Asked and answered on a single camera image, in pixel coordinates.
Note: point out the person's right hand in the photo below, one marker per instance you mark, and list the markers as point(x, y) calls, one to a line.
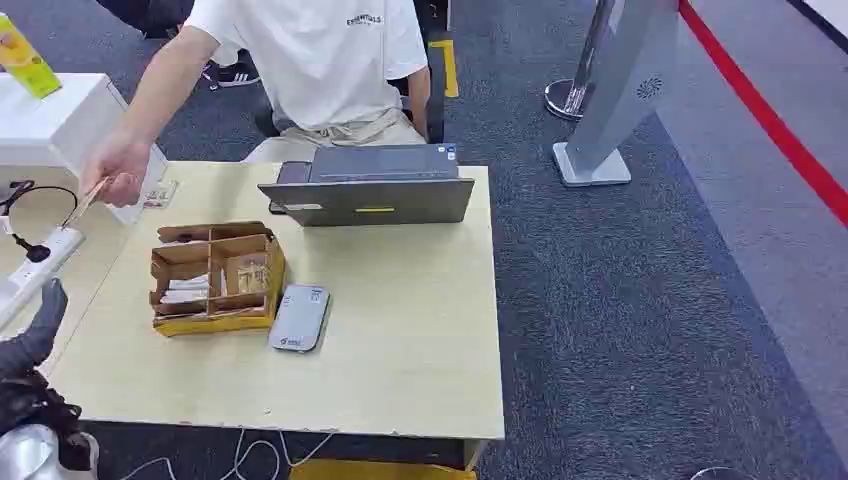
point(119, 166)

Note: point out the black sneaker with white stripes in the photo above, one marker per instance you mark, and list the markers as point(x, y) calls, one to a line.
point(232, 74)

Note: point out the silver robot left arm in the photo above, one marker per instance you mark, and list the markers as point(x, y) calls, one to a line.
point(26, 454)

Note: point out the beige printed card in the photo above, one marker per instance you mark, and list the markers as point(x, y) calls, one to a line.
point(248, 273)

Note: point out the white power strip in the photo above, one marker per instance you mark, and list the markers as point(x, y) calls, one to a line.
point(36, 272)

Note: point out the yellow box under desk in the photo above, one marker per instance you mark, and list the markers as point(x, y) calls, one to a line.
point(381, 471)

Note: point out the white card stack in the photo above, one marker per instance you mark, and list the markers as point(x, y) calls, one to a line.
point(185, 290)

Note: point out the seated person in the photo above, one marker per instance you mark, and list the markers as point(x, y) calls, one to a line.
point(318, 60)

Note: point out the white cabinet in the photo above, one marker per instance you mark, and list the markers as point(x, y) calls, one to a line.
point(60, 126)

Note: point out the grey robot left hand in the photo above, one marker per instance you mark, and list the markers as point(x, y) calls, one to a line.
point(30, 348)

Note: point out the black post with yellow band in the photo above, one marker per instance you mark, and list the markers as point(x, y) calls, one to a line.
point(438, 73)

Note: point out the grey laptop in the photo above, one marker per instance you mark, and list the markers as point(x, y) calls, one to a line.
point(371, 192)

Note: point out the wooden compartment card box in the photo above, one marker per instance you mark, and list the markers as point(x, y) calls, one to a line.
point(215, 281)

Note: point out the yellow-green drink carton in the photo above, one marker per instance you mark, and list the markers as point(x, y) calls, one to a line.
point(23, 60)

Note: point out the standing person's dark leg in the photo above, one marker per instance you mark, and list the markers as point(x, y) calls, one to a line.
point(149, 16)

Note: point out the chrome stanchion post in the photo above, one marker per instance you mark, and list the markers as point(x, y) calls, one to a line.
point(575, 73)

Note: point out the printed card with red marks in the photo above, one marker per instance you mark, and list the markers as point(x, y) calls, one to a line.
point(159, 195)

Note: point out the card edge-on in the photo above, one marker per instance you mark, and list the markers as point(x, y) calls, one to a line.
point(85, 204)

